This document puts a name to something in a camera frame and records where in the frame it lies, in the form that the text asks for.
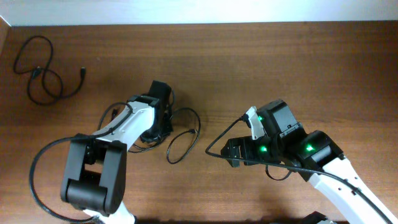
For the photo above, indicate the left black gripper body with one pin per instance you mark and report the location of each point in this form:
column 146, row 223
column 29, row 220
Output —
column 160, row 130

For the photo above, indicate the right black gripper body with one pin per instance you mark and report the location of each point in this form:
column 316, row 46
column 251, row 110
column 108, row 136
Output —
column 263, row 149

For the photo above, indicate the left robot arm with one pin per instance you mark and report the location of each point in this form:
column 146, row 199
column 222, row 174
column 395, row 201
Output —
column 94, row 180

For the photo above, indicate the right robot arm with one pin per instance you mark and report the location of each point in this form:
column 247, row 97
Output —
column 321, row 163

